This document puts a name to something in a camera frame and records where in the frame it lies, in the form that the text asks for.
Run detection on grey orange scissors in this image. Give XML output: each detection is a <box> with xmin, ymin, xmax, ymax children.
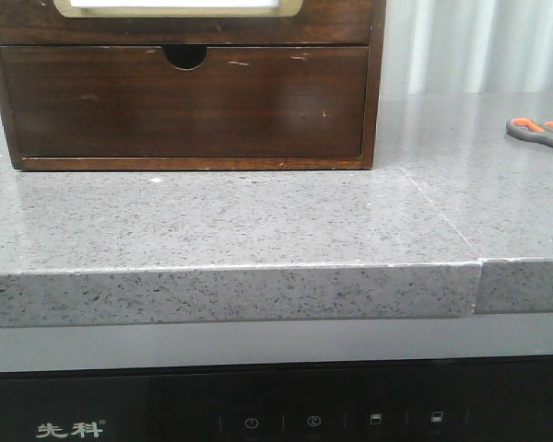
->
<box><xmin>506</xmin><ymin>118</ymin><xmax>553</xmax><ymax>148</ymax></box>

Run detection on wooden drawer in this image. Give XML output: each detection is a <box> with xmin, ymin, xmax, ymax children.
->
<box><xmin>0</xmin><ymin>1</ymin><xmax>385</xmax><ymax>45</ymax></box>
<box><xmin>2</xmin><ymin>46</ymin><xmax>368</xmax><ymax>157</ymax></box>

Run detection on dark wooden drawer cabinet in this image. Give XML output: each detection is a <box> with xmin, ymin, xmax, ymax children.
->
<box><xmin>0</xmin><ymin>0</ymin><xmax>386</xmax><ymax>171</ymax></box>

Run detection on black appliance control panel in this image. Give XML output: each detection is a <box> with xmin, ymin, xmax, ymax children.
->
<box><xmin>0</xmin><ymin>355</ymin><xmax>553</xmax><ymax>441</ymax></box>

